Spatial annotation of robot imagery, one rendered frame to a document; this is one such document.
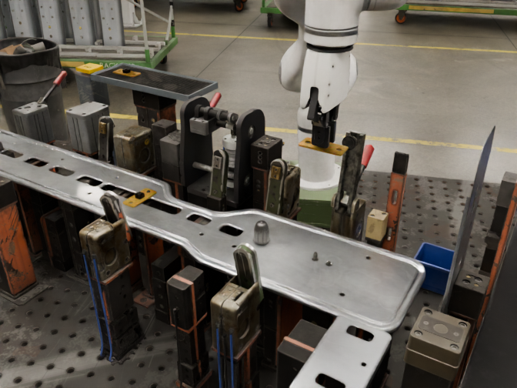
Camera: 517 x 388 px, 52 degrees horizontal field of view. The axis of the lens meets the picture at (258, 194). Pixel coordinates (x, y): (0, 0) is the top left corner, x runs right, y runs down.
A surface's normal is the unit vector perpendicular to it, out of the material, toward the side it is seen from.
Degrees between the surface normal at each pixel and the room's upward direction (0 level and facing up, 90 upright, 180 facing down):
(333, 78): 90
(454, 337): 0
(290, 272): 0
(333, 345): 0
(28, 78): 91
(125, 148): 90
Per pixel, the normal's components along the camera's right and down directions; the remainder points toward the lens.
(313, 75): -0.48, 0.40
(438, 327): 0.00, -0.87
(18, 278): 0.85, 0.26
